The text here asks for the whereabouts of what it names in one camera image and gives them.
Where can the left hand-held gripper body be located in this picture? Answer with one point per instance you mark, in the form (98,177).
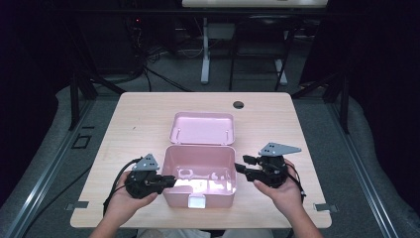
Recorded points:
(142,185)

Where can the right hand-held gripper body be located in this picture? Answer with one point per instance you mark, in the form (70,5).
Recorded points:
(272,172)

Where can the person's left hand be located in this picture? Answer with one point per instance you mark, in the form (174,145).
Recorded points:
(125,206)

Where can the person's right hand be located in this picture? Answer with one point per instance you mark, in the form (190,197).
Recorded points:
(287,196)

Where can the grey tape strip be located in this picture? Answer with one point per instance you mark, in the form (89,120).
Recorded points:
(325,207)
(77,205)

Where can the black metal stand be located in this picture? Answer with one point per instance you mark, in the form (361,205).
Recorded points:
(344,105)
(74,99)

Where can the white desk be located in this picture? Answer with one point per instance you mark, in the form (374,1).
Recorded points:
(205,49)

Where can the black equipment with red light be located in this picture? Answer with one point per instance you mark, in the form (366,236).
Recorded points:
(112,46)

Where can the dark curtain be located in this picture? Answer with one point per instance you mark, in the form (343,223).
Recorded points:
(389,66)
(26,66)

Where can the aluminium floor rail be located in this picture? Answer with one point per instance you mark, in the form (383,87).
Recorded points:
(49,172)
(361,172)

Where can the black chair frame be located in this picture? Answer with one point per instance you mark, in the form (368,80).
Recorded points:
(232,66)

